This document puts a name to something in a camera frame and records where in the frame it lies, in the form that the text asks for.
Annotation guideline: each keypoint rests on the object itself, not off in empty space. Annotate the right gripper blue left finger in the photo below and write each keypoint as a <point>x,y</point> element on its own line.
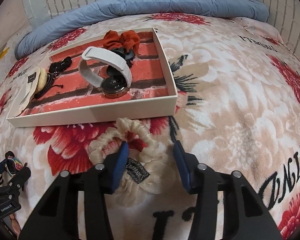
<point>56,214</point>

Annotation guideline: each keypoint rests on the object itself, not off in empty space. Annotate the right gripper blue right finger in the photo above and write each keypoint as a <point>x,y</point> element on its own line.
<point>245,215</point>

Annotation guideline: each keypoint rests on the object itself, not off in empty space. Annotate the cream satin scrunchie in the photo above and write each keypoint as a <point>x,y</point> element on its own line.
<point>132,159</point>

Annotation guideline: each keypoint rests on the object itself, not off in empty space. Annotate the cream hair clip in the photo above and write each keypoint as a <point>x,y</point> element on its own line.
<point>35,82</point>

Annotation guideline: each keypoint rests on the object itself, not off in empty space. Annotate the watch with white band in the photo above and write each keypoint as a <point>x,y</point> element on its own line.
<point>119,76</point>

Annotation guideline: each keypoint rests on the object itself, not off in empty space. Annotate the rust orange scrunchie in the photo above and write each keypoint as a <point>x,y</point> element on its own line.
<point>128,40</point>

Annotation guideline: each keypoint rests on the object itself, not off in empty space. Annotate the left hand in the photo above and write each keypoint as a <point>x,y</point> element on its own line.
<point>15,225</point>

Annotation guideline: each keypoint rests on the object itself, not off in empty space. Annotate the floral fleece bed blanket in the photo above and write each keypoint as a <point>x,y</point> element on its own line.
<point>237,108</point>

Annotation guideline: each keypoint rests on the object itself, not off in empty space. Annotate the white tray with brick lining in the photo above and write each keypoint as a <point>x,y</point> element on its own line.
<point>72,100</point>

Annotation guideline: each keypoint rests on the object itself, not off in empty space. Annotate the clear plastic sheet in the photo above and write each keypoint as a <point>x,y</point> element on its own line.
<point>37,12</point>

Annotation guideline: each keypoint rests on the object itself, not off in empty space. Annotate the rolled blue quilt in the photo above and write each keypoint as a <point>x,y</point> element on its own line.
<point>103,10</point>

